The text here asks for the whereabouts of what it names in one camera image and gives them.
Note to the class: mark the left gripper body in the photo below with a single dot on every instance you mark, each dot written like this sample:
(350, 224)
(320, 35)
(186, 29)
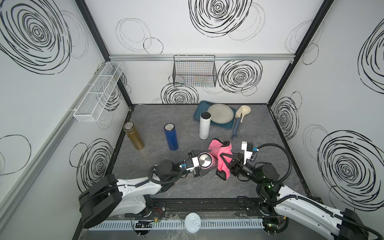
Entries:
(196, 170)

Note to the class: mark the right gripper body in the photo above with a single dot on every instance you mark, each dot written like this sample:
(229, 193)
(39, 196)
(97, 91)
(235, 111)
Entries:
(236, 171)

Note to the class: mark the pink thermos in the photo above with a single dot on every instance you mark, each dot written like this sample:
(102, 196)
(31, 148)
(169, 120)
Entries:
(205, 160)

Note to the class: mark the pink cloth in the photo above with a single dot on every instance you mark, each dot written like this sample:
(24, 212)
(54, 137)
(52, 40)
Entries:
(221, 151)

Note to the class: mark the gold thermos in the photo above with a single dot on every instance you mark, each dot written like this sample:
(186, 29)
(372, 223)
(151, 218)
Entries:
(134, 135)

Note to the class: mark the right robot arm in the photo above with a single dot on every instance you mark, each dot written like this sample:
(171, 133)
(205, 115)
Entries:
(279, 199)

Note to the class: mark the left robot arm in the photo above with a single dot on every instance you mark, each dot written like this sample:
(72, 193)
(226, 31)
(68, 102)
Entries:
(110, 196)

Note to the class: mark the blue thermos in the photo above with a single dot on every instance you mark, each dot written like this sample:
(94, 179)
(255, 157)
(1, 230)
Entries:
(171, 136)

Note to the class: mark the white thermos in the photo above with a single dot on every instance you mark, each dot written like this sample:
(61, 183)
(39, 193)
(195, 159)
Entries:
(205, 121)

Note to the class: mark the grey round plate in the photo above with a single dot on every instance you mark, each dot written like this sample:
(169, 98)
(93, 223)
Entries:
(221, 114)

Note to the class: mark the beige ladle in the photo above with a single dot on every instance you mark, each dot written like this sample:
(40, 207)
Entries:
(244, 111)

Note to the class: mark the white round can lid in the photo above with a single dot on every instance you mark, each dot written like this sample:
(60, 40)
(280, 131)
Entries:
(192, 223)

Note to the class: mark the teal tray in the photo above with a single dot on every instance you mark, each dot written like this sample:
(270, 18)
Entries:
(203, 107)

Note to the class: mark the white mesh shelf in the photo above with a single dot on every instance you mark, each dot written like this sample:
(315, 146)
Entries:
(100, 91)

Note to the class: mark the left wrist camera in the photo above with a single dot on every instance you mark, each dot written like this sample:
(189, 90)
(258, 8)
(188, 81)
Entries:
(189, 164)

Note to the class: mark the blue handled utensil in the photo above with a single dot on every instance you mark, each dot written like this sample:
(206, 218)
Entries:
(237, 122)

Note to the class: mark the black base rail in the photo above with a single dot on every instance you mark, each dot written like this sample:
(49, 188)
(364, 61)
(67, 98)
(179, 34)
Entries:
(251, 207)

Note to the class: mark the white slotted cable duct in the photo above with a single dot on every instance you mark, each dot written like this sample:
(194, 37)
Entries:
(208, 224)

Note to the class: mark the black wire basket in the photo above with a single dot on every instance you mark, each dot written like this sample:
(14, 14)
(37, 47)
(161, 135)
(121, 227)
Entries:
(195, 71)

